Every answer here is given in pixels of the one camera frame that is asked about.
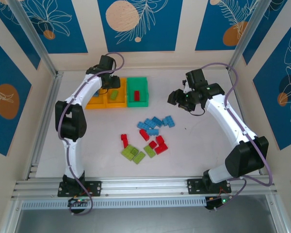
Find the small dark green lego brick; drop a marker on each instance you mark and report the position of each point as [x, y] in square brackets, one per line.
[134, 152]

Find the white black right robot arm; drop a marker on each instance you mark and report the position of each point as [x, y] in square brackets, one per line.
[232, 126]

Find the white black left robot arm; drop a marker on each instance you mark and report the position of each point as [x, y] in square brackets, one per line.
[72, 157]

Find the green plastic bin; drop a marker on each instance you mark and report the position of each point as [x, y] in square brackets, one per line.
[135, 80]

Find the controller board with leds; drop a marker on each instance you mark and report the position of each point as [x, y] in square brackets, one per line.
[214, 202]
[78, 202]

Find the grey metal panel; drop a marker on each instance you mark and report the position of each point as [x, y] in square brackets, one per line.
[145, 222]

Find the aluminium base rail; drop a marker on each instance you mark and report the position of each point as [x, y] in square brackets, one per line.
[145, 187]

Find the short aluminium frame post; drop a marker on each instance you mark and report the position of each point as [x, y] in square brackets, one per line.
[9, 223]
[277, 216]

